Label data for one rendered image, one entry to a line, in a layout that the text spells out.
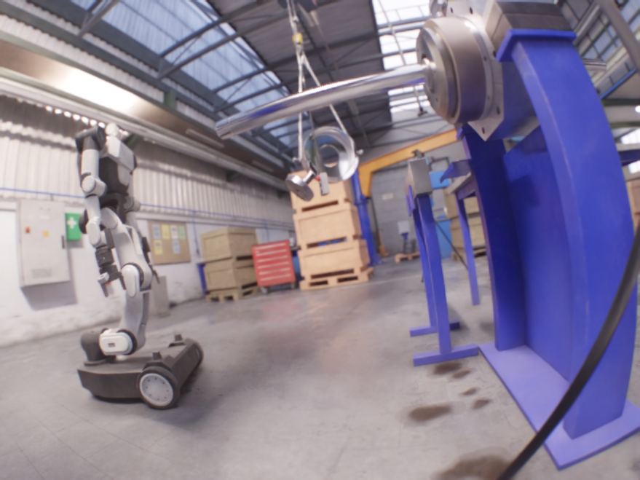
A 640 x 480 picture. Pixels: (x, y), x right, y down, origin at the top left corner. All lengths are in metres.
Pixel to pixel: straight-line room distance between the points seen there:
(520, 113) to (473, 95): 0.15
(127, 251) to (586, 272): 1.71
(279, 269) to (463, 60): 4.97
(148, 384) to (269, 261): 4.35
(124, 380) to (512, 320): 1.74
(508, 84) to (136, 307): 1.72
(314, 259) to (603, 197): 4.73
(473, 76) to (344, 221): 4.27
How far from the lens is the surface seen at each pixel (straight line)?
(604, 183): 0.71
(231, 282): 5.39
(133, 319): 1.59
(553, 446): 0.82
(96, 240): 1.41
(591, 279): 0.67
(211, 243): 5.67
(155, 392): 1.40
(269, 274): 5.44
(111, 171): 1.65
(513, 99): 0.90
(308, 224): 5.11
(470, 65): 0.89
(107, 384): 1.58
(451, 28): 0.94
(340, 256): 4.91
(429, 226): 1.23
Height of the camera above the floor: 0.57
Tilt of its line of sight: 3 degrees up
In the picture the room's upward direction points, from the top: 10 degrees counter-clockwise
